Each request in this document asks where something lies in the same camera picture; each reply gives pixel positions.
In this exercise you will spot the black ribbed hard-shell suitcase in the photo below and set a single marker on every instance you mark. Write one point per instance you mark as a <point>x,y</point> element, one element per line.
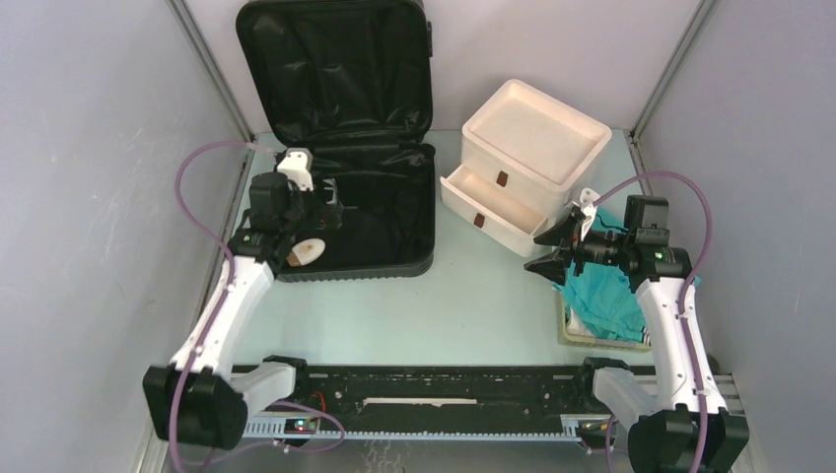
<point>351,82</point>

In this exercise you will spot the white bottle orange logo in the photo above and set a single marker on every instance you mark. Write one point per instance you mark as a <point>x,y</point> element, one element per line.
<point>306,252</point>

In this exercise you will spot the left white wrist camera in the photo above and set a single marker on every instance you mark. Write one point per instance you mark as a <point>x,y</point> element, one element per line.
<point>296,166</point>

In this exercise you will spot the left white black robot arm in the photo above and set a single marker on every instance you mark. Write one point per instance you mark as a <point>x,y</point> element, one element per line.
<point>196,399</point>

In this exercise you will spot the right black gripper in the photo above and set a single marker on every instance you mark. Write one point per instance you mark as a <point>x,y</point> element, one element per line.
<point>563,232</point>

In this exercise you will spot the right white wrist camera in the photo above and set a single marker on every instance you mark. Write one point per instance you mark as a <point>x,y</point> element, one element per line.
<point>584,211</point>

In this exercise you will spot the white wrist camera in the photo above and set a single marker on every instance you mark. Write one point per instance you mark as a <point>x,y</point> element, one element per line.
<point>584,211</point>
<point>296,166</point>

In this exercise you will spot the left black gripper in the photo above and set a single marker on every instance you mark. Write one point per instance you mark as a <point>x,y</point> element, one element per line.
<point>321,216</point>

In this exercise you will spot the white drawer unit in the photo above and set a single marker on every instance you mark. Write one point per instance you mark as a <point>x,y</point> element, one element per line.
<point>524,156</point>

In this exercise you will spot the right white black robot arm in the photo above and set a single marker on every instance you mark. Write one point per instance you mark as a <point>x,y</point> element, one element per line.
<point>686,425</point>

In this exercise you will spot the light teal bottom garment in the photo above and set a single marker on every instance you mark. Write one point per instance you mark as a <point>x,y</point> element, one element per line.
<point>597,277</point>

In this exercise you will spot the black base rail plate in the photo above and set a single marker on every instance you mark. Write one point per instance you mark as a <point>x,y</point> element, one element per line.
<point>495,401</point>

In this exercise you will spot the pale yellow perforated basket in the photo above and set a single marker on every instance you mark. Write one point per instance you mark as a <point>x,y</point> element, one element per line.
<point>607,318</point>

